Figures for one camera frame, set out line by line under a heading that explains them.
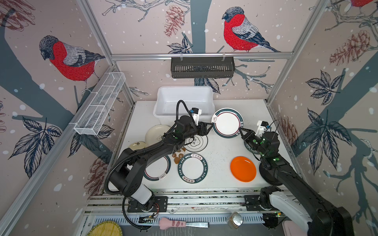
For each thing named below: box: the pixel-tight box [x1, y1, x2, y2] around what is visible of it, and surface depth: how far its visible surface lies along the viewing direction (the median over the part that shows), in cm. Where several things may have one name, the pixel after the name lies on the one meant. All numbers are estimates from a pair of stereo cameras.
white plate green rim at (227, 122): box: [211, 107, 245, 139], surface depth 83 cm
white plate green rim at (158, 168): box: [143, 155, 172, 181], surface depth 85 cm
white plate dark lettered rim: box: [177, 152, 209, 184], surface depth 88 cm
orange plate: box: [230, 155, 257, 183], surface depth 86 cm
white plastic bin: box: [152, 85, 216, 125], surface depth 115 cm
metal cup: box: [226, 211, 244, 229], surface depth 62 cm
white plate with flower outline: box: [183, 135, 209, 153], surface depth 97 cm
